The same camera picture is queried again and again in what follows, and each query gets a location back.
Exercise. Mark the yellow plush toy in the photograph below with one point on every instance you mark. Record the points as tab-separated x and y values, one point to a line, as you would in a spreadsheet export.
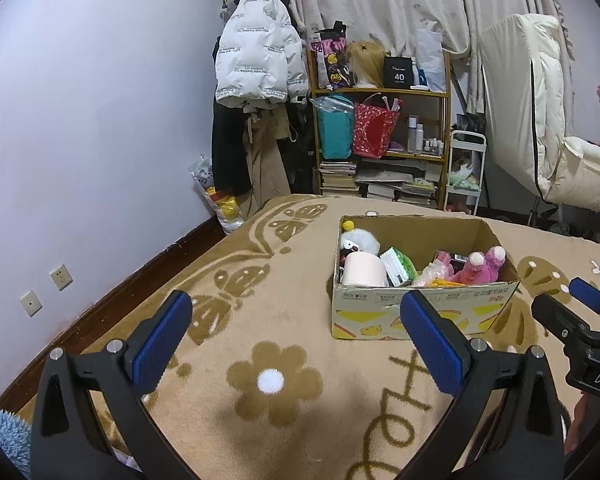
445	283

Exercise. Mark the stack of books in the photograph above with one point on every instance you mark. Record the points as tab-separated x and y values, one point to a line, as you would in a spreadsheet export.
380	185

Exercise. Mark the white plastic bag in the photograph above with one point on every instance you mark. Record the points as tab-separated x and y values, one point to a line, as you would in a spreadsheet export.
430	60

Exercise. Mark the pink swirl roll plush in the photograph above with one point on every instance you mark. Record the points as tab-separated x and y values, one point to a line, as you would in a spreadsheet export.
364	270

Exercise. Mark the beige curtain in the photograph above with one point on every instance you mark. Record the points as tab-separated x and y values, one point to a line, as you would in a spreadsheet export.
390	0

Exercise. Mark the wall socket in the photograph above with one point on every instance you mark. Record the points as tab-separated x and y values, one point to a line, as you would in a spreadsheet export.
61	277
31	303

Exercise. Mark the beige flower blanket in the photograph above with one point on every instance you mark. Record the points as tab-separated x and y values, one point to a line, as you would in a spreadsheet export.
280	290

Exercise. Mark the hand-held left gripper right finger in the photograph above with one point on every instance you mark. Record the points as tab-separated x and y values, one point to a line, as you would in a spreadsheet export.
430	345

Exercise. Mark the wooden shelf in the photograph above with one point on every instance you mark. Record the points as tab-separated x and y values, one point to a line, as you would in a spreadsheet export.
447	125

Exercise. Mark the black coat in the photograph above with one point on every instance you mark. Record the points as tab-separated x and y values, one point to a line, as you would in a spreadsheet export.
230	155

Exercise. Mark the red gift bag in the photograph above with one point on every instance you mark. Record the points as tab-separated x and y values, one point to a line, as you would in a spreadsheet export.
375	130

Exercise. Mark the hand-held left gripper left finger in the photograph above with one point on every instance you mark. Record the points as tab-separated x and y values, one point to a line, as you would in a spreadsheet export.
160	345

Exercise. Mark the white puffer jacket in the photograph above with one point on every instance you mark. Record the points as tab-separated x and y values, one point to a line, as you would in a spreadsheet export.
252	55

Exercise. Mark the plastic bag with yellow toys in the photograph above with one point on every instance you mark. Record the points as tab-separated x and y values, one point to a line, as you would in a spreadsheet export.
220	205

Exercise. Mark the cream folded mattress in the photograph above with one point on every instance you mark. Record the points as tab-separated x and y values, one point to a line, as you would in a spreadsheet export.
515	105

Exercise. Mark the cream pillow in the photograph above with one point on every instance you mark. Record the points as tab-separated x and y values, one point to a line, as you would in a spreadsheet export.
585	175

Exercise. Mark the printed cardboard box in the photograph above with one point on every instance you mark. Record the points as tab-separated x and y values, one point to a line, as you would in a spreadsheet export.
380	310

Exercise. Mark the black box with white print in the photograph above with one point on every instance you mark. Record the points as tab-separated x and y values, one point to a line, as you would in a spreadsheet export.
398	72

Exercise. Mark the pink and black printed bag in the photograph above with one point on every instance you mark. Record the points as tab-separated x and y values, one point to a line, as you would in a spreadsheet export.
330	60

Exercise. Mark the white fluffy plush toy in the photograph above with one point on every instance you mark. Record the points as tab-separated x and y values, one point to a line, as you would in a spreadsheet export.
360	242

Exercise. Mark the beige pants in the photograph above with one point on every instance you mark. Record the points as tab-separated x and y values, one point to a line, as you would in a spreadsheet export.
267	160

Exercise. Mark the teal bag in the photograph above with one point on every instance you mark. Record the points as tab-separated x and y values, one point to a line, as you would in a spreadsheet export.
335	130

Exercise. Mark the green tissue packet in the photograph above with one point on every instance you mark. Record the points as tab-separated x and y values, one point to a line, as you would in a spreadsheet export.
399	267

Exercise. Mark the pink plush with white pompom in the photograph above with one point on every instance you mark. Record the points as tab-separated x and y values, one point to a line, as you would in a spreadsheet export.
482	267

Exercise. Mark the blue fluffy cloth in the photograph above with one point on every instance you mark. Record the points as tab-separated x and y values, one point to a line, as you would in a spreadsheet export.
7	445

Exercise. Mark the white trolley cart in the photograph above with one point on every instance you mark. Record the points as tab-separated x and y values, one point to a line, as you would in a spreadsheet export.
465	180

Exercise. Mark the group of small bottles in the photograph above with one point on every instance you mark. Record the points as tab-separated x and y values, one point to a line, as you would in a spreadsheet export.
425	140

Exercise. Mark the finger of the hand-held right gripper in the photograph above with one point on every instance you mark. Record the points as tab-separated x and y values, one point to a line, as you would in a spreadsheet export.
560	320
587	294

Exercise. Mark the blonde wig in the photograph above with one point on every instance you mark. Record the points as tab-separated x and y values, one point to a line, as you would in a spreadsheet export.
367	62

